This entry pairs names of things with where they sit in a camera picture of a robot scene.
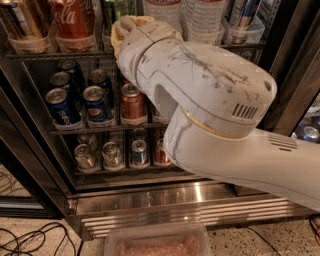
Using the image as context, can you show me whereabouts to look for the clear water bottle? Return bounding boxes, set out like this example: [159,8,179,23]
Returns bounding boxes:
[143,0,182,32]
[182,0,226,45]

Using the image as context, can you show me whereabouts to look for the bottom shelf silver can left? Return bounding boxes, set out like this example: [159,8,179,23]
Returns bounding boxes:
[74,144,96,170]

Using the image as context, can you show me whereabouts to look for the tea bottle white cap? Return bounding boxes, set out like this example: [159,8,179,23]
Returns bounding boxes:
[152,108,169,123]

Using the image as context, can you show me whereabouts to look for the red Coca-Cola can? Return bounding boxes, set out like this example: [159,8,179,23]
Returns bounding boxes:
[48,0,94,52]

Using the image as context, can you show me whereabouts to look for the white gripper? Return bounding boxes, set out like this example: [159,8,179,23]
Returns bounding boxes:
[110,14,184,94]

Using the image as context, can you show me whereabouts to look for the middle left Pepsi can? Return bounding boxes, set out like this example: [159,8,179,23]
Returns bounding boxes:
[50,71,82,111]

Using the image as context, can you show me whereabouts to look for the pepsi can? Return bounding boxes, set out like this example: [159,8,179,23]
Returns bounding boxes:
[83,86,113,122]
[87,69,114,108]
[58,59,85,92]
[45,88,81,126]
[50,71,82,111]

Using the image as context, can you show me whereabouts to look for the bottom shelf red can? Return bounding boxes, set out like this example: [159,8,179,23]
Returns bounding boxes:
[155,139,171,166]

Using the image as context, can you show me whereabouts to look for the front left Pepsi can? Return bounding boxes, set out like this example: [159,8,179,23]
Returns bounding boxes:
[45,88,81,126]

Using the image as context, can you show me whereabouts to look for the back left Pepsi can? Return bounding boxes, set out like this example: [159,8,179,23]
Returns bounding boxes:
[58,59,85,92]

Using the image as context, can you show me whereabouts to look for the bottom shelf green silver can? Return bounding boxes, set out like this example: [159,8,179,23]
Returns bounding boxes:
[102,142,123,168]

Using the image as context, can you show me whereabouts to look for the green can top shelf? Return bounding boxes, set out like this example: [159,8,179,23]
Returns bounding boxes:
[100,0,136,33]

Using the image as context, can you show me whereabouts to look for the front orange soda can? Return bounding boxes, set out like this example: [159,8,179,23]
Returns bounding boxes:
[120,83,146,120]

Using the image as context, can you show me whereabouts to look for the black floor cables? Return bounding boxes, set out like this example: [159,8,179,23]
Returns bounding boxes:
[0,221,84,256]

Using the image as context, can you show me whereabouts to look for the clear water bottle right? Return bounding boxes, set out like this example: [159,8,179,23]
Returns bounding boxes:
[182,0,226,45]

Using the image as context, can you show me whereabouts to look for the blue silver can top shelf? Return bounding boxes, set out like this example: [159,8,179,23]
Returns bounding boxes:
[229,0,261,44]

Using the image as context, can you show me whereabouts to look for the clear plastic bin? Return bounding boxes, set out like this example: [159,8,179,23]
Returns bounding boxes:
[104,222,212,256]

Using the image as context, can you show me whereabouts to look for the gold can top shelf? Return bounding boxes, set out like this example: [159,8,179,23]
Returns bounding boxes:
[0,0,51,54]

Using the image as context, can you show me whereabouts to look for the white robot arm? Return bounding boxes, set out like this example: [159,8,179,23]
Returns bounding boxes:
[111,16,320,211]

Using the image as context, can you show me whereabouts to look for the stainless fridge cabinet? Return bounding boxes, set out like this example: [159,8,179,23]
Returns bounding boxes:
[1,0,319,239]

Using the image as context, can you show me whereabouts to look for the back orange soda can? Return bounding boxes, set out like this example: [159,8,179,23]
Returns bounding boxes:
[121,77,130,85]

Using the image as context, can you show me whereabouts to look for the clear water bottle left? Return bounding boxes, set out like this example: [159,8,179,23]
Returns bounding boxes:
[143,0,182,32]

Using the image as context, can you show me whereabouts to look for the bottom shelf blue can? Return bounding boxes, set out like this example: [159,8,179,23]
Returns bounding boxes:
[131,140,148,165]

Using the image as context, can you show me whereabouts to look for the orange soda can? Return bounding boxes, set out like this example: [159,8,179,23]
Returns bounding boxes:
[120,83,146,120]
[121,77,130,85]

